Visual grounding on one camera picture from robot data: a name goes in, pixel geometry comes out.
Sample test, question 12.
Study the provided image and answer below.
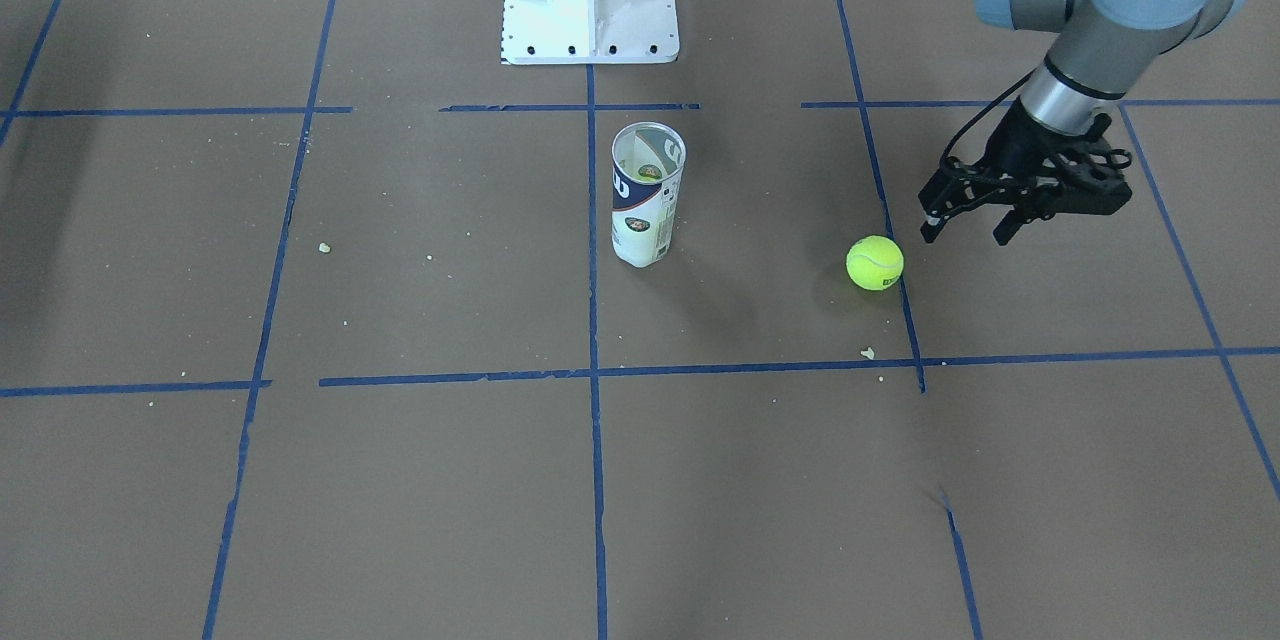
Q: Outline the yellow-green tennis ball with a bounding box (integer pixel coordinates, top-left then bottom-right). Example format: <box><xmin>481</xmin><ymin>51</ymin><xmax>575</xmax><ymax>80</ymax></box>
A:
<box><xmin>845</xmin><ymin>236</ymin><xmax>905</xmax><ymax>292</ymax></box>

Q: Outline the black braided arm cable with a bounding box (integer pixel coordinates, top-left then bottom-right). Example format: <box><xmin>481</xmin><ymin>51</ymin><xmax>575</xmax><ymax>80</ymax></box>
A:
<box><xmin>940</xmin><ymin>70</ymin><xmax>1041</xmax><ymax>172</ymax></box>

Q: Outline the tennis ball inside can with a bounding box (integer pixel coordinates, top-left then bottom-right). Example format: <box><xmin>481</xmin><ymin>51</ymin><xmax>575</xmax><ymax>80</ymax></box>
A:
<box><xmin>635</xmin><ymin>163</ymin><xmax>666</xmax><ymax>183</ymax></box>

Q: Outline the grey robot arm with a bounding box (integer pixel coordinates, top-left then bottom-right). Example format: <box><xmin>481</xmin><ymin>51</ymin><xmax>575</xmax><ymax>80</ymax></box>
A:
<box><xmin>918</xmin><ymin>0</ymin><xmax>1247</xmax><ymax>244</ymax></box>

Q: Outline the clear plastic tennis ball can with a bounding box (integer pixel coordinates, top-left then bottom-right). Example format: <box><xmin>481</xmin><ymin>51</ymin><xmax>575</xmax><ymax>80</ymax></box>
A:
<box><xmin>611</xmin><ymin>122</ymin><xmax>687</xmax><ymax>268</ymax></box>

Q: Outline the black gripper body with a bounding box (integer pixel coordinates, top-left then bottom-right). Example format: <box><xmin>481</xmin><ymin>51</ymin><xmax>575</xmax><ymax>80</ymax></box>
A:
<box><xmin>940</xmin><ymin>99</ymin><xmax>1133</xmax><ymax>218</ymax></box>

